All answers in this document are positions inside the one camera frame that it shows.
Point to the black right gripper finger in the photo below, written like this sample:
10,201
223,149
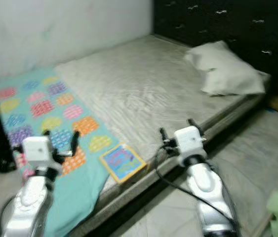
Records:
163,136
192,123

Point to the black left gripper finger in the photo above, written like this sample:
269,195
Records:
74,143
46,134

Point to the white pillow with green tree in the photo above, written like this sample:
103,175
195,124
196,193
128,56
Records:
227,74

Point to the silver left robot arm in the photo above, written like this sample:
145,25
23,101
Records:
30,207

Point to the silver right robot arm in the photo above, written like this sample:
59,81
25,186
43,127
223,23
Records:
208,187

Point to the teal patchwork blanket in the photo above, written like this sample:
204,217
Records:
40,108

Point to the grey quilted mattress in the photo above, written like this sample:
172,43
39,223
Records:
148,94

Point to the black tufted headboard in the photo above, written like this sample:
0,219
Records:
222,19

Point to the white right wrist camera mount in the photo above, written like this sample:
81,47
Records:
188,139

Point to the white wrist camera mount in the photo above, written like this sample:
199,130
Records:
188,139
36,152

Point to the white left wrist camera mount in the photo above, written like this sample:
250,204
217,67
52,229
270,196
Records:
36,152

